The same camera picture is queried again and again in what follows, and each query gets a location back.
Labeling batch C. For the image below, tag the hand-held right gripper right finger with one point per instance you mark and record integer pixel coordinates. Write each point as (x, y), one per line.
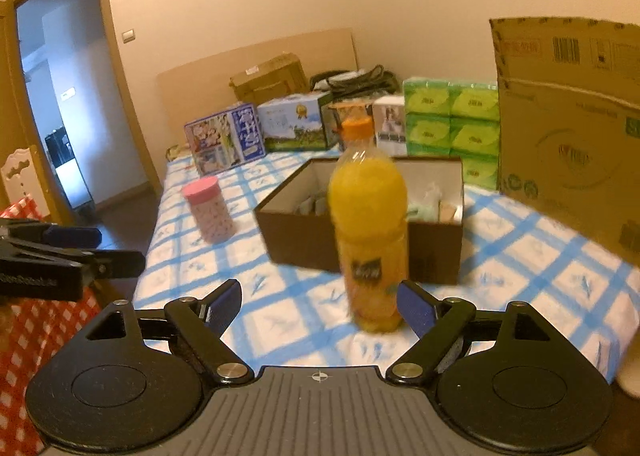
(415, 309)

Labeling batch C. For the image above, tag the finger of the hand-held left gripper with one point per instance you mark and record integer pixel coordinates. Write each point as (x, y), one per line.
(115, 263)
(70, 237)

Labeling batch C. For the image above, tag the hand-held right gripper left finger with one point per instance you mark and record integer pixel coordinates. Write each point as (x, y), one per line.
(225, 307)

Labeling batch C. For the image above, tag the green cloth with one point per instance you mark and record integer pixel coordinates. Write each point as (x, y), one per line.
(422, 213)

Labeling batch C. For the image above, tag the red checked cloth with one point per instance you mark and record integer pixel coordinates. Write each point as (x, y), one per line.
(30, 346)

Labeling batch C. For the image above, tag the pink patterned canister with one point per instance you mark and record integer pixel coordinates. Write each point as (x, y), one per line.
(212, 216)

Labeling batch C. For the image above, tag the orange juice bottle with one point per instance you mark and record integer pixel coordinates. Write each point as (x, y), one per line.
(367, 216)

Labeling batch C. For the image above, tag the blue checked bed sheet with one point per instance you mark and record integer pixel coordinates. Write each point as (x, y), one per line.
(525, 261)

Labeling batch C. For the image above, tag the small yellow packet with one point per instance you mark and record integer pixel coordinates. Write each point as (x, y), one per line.
(177, 152)

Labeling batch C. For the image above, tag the blue milk carton box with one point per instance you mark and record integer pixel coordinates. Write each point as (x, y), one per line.
(220, 141)

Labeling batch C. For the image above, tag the green tissue pack bundle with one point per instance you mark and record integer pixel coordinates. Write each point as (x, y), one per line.
(450, 131)

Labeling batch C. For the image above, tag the white picture box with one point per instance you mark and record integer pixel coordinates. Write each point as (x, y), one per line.
(390, 123)

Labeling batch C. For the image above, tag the wooden headboard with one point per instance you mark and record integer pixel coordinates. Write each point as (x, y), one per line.
(200, 91)

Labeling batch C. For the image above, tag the green meadow milk box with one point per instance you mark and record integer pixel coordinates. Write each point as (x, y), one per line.
(295, 123)

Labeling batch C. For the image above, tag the large cardboard box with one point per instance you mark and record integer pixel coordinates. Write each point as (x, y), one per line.
(565, 146)

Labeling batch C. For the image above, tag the small brown cardboard box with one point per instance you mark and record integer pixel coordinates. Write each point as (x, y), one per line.
(270, 78)

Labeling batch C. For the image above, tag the dark bag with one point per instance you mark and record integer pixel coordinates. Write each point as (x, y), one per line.
(355, 81)

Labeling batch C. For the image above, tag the wooden door frame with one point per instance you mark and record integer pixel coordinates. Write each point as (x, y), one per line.
(127, 101)

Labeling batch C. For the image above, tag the wall light switch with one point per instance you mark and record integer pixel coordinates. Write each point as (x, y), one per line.
(128, 35)

